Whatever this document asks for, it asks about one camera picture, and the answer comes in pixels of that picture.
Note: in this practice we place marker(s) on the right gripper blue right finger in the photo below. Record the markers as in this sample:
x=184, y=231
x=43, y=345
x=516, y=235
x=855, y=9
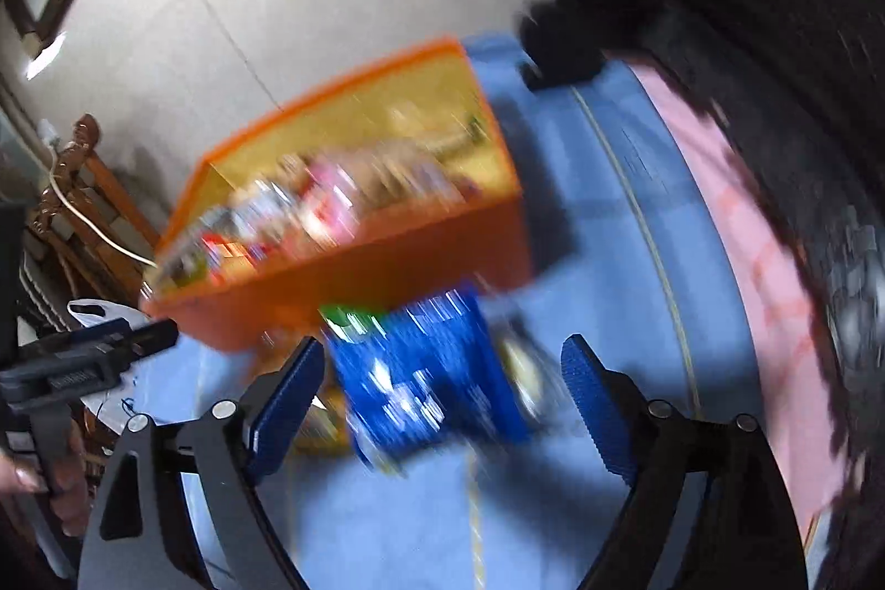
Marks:
x=605, y=401

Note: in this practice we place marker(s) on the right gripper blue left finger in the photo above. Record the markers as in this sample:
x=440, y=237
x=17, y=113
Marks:
x=277, y=404

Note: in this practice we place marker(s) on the blue snack bag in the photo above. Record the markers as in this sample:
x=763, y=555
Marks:
x=419, y=376

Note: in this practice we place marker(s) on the person left hand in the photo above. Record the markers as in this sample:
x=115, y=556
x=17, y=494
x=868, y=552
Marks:
x=71, y=503

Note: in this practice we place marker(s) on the orange biscuit packet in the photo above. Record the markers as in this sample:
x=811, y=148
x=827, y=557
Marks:
x=325, y=430

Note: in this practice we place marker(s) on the white plastic shopping bag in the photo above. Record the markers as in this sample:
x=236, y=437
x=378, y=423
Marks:
x=112, y=395

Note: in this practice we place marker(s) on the blue checked tablecloth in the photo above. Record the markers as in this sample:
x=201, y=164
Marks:
x=625, y=254

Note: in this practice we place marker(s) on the carved wooden chair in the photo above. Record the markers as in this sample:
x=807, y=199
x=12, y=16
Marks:
x=104, y=242

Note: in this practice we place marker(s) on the pink cookie packet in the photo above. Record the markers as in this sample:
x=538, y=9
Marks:
x=331, y=209

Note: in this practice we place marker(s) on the pink cloth table edge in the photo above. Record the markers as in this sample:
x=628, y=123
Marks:
x=792, y=347

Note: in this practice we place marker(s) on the orange cardboard box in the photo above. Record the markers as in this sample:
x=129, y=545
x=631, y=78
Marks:
x=388, y=184

